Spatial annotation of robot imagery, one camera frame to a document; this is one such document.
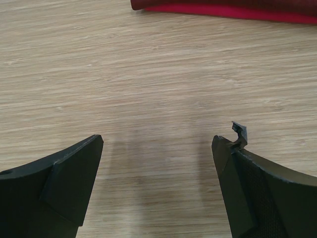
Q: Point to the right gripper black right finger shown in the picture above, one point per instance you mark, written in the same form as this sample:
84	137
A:
262	198

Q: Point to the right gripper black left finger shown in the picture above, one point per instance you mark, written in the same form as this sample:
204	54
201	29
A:
49	197

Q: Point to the folded dark red shirt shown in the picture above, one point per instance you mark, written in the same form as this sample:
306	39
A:
289	11

